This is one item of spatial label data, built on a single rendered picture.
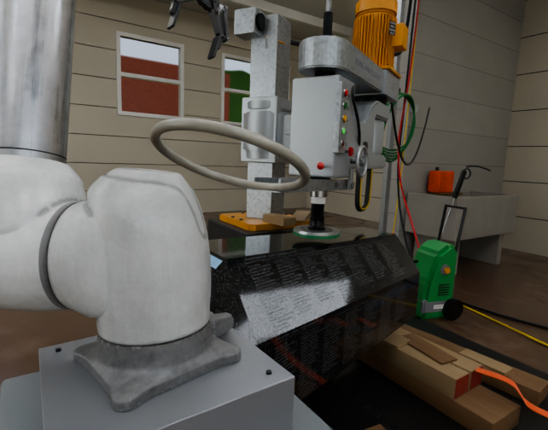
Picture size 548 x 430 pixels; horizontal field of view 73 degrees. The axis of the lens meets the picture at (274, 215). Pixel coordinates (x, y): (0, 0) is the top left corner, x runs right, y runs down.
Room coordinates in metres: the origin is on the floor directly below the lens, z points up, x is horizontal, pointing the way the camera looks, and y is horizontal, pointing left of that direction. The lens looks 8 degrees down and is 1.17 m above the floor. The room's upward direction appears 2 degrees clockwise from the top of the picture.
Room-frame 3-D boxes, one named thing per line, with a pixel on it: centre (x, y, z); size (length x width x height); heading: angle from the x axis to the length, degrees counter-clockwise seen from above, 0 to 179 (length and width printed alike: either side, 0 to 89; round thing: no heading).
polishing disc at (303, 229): (1.71, -0.20, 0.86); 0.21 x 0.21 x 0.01
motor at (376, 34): (2.27, -0.55, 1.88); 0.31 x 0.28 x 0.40; 59
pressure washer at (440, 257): (2.86, -1.27, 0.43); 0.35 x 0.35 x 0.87; 17
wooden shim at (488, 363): (1.95, -1.21, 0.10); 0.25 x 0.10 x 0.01; 36
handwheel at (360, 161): (1.75, -0.36, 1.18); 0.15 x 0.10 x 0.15; 149
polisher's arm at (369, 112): (2.04, -0.41, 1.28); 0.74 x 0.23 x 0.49; 149
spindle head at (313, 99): (1.78, -0.24, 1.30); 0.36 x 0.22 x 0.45; 149
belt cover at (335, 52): (2.01, -0.38, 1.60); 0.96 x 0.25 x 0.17; 149
